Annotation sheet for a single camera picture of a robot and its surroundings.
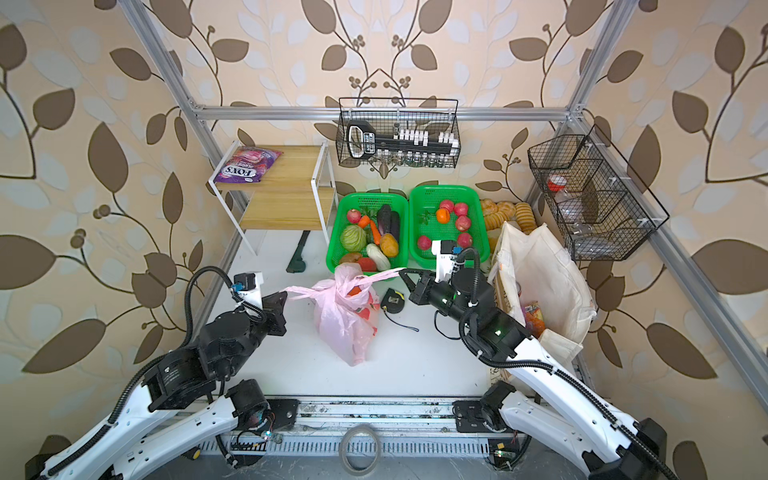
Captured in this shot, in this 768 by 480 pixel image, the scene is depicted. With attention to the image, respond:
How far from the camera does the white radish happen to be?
1011 millimetres

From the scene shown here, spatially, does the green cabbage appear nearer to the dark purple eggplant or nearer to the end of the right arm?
the dark purple eggplant

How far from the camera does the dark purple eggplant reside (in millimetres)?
1102
